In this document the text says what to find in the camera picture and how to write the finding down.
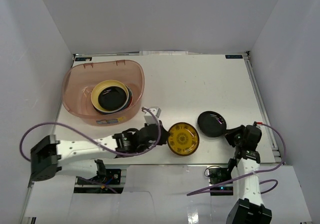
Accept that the brown and yellow patterned plate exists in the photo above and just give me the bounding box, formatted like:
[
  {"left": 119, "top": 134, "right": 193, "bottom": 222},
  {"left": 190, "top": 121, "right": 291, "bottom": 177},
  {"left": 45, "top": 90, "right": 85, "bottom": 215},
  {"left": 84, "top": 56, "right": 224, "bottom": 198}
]
[{"left": 167, "top": 122, "right": 200, "bottom": 156}]

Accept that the black plate with iridescent rim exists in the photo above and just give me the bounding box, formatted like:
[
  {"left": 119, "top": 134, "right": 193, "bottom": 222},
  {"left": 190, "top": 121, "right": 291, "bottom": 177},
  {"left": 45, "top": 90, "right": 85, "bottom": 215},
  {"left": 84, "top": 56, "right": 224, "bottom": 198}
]
[{"left": 197, "top": 111, "right": 227, "bottom": 138}]

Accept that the dark teal ceramic plate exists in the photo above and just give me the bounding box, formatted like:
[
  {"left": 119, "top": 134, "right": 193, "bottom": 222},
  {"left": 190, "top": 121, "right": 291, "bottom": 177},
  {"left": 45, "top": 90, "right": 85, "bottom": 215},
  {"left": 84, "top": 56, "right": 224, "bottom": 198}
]
[{"left": 127, "top": 86, "right": 133, "bottom": 107}]

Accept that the black glossy plate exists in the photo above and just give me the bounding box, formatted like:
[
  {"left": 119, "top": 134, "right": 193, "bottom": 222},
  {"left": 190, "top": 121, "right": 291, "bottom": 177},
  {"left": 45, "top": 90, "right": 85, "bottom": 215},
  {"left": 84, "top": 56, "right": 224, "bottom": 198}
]
[{"left": 98, "top": 86, "right": 127, "bottom": 111}]

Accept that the cream plate with black patch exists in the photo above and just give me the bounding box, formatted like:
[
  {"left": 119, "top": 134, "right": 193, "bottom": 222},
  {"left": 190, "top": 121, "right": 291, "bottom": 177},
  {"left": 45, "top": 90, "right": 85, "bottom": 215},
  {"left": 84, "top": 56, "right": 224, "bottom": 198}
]
[{"left": 121, "top": 93, "right": 129, "bottom": 111}]

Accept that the light blue plate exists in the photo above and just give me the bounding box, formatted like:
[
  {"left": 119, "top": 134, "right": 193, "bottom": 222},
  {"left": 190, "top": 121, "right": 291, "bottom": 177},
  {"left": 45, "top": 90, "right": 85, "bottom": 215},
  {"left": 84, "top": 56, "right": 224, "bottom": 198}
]
[{"left": 96, "top": 86, "right": 133, "bottom": 114}]

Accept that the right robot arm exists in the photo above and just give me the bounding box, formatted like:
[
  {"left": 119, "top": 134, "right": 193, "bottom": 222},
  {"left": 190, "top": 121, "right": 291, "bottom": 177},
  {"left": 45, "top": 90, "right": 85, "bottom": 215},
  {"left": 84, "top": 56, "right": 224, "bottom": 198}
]
[{"left": 224, "top": 124, "right": 272, "bottom": 223}]

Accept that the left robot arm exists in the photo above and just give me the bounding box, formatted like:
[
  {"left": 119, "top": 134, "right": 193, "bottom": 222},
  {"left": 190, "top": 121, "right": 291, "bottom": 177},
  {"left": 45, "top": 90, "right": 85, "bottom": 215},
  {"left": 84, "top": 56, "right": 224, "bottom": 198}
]
[{"left": 30, "top": 121, "right": 169, "bottom": 183}]

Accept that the pink translucent plastic bin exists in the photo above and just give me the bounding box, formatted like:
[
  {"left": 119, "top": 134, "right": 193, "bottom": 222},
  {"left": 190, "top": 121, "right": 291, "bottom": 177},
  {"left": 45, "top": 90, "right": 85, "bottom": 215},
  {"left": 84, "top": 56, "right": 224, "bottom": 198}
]
[{"left": 61, "top": 60, "right": 145, "bottom": 126}]

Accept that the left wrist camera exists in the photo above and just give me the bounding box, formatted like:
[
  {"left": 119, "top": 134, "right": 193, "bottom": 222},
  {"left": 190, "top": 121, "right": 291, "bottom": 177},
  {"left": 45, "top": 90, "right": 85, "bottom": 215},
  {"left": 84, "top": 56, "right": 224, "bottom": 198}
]
[{"left": 142, "top": 107, "right": 161, "bottom": 124}]

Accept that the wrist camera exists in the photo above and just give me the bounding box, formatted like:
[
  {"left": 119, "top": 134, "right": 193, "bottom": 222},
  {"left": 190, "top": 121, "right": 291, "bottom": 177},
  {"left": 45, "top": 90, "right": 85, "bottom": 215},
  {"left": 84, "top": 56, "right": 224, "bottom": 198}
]
[
  {"left": 253, "top": 121, "right": 263, "bottom": 128},
  {"left": 142, "top": 107, "right": 161, "bottom": 124}
]

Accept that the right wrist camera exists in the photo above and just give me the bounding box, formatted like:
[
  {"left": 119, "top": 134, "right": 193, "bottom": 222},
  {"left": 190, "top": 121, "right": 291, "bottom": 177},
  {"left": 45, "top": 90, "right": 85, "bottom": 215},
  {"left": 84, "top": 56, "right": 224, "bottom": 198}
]
[{"left": 253, "top": 121, "right": 263, "bottom": 128}]

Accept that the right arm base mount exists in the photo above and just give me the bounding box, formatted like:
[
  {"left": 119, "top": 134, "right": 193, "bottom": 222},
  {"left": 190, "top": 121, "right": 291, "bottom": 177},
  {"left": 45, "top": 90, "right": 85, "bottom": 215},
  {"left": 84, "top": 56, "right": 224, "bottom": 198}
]
[{"left": 204, "top": 165, "right": 233, "bottom": 196}]

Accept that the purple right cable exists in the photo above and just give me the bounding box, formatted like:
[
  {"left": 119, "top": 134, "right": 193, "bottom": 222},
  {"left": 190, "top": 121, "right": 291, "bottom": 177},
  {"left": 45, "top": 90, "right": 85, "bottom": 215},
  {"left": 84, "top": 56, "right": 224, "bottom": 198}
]
[{"left": 186, "top": 123, "right": 287, "bottom": 196}]

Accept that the purple cable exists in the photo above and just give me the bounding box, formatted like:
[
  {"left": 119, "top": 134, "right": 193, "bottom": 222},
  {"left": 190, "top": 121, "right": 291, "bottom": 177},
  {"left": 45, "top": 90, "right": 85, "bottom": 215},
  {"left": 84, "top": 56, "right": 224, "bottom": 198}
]
[
  {"left": 186, "top": 123, "right": 287, "bottom": 196},
  {"left": 19, "top": 107, "right": 162, "bottom": 162}
]

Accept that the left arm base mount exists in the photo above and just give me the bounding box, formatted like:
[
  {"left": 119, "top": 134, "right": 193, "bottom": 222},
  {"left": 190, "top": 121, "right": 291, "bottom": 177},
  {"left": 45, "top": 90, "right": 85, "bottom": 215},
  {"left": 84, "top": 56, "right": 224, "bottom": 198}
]
[{"left": 76, "top": 168, "right": 122, "bottom": 185}]

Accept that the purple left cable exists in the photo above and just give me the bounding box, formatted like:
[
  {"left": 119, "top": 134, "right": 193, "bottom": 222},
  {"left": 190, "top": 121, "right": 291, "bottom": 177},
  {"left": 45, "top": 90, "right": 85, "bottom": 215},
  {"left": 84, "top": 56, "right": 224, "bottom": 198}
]
[{"left": 19, "top": 107, "right": 162, "bottom": 162}]

